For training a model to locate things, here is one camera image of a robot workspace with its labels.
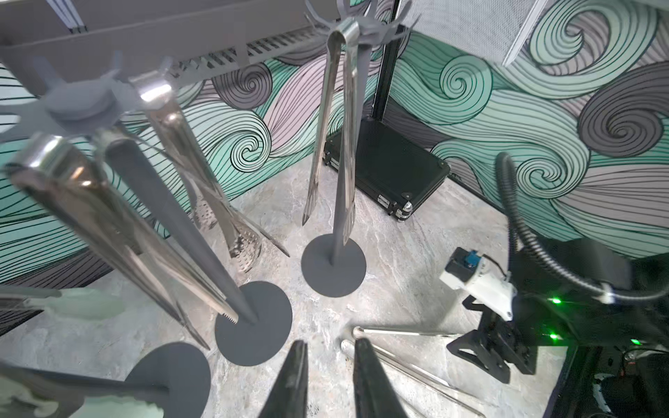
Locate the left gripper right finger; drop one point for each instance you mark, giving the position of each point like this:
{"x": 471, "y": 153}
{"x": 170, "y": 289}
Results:
{"x": 374, "y": 395}

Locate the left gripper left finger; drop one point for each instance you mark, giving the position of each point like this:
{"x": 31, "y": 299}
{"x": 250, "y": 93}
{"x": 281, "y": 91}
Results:
{"x": 289, "y": 395}

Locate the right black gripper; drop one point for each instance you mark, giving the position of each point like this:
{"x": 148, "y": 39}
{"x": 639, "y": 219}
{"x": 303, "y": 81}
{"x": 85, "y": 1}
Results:
{"x": 496, "y": 344}

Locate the dark utensil rack stand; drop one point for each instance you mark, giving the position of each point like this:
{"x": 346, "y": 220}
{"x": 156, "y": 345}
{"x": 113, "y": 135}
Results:
{"x": 332, "y": 264}
{"x": 89, "y": 115}
{"x": 173, "y": 380}

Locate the green metal tongs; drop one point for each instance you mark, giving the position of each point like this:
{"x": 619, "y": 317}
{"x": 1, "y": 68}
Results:
{"x": 68, "y": 305}

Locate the clear metal tongs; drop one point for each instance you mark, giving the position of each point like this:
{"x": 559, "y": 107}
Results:
{"x": 242, "y": 236}

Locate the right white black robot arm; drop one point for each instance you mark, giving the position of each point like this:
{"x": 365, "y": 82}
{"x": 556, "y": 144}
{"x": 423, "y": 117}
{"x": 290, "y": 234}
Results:
{"x": 611, "y": 315}

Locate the black tray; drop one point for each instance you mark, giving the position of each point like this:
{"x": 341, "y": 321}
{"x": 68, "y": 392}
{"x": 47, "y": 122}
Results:
{"x": 396, "y": 173}

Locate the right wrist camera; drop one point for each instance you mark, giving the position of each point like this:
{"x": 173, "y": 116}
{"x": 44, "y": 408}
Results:
{"x": 482, "y": 278}

